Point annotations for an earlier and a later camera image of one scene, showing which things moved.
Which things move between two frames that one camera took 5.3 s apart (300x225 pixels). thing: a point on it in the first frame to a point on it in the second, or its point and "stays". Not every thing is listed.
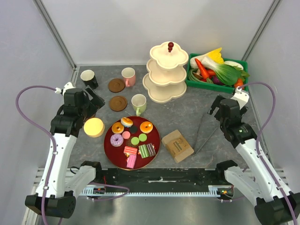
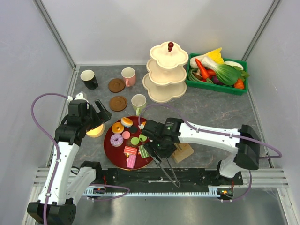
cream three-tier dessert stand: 167,72 stays
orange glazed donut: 117,128 stays
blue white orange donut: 126,122 stays
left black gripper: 97,100 to 103,116
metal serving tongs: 208,126 to 177,184
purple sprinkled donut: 116,140 stays
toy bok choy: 227,74 stays
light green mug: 139,102 stays
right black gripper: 243,111 to 151,145
